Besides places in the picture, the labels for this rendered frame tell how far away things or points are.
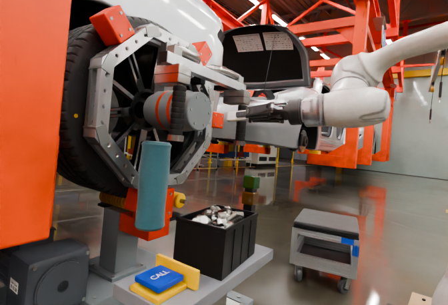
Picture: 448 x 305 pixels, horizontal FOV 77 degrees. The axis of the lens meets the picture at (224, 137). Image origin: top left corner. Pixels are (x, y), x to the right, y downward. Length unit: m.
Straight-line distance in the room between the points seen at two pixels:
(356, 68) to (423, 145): 12.81
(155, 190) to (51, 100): 0.36
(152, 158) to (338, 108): 0.52
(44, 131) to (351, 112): 0.70
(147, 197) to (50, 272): 0.31
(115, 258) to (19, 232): 0.56
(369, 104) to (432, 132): 12.90
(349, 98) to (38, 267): 0.91
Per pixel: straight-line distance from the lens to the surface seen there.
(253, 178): 0.87
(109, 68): 0.88
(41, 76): 0.68
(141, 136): 1.08
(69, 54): 0.94
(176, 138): 0.74
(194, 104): 0.91
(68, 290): 1.00
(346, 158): 4.41
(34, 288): 0.96
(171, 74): 0.76
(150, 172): 0.84
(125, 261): 1.23
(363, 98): 0.77
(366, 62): 0.88
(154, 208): 0.86
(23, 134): 0.67
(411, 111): 13.81
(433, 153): 13.63
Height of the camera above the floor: 0.76
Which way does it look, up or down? 1 degrees up
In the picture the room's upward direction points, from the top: 5 degrees clockwise
